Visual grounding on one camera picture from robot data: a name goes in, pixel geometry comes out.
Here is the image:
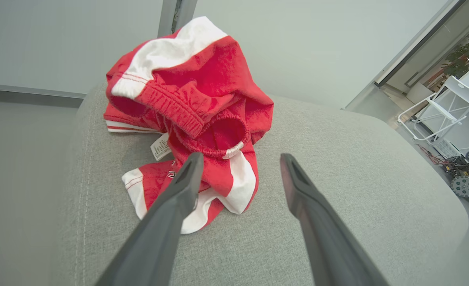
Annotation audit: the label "red and white garment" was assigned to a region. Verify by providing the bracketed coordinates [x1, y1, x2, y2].
[104, 16, 275, 235]

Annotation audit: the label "grey fabric sofa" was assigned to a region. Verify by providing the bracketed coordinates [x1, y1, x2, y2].
[51, 81, 469, 286]

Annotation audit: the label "grey partition bottom rail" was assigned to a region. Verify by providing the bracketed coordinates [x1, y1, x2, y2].
[0, 82, 86, 108]

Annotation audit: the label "grey double partition post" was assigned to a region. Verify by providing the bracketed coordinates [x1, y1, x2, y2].
[157, 0, 198, 39]

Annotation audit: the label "red loose cables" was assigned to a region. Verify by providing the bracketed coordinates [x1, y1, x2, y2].
[415, 143, 454, 168]

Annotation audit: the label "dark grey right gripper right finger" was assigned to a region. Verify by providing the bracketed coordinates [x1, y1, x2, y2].
[280, 153, 391, 286]

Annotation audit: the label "white folding chair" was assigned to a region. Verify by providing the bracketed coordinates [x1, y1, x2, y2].
[397, 75, 469, 144]

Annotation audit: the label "green potted plant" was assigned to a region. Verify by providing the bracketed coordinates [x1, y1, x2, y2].
[441, 27, 469, 79]

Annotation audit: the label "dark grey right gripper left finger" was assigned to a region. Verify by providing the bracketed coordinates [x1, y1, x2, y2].
[95, 152, 205, 286]

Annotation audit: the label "dark door frame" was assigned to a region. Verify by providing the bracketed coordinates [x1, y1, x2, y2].
[374, 0, 469, 89]

